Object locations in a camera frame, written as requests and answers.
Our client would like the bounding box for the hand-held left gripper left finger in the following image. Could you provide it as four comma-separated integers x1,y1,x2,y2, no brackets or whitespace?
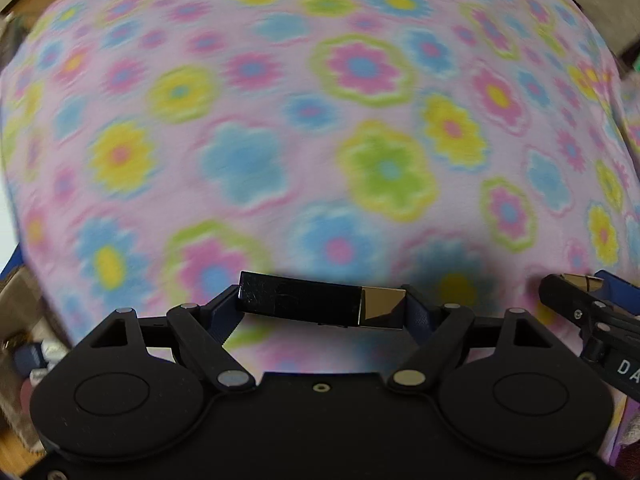
90,284,255,394

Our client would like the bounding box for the floral fleece blanket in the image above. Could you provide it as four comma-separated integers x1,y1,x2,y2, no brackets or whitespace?
0,0,640,466

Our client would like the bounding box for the white plug adapter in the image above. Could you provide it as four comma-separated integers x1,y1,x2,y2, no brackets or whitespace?
42,339,68,368

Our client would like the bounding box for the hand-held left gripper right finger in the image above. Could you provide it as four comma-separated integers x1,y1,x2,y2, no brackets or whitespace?
387,284,551,394

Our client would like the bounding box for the black bar with gold end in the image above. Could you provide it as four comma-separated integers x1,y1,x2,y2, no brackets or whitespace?
238,271,407,332

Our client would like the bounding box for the blue solar panel device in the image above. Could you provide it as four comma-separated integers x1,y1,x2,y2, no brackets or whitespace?
14,341,47,377

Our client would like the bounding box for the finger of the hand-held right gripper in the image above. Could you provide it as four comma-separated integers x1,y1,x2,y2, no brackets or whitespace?
538,273,608,361
595,270,640,317

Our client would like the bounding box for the white table with blue edge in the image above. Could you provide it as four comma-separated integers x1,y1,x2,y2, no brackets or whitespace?
0,242,26,281

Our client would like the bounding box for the lined wicker basket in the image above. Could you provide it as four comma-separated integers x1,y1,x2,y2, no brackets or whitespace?
0,265,73,458

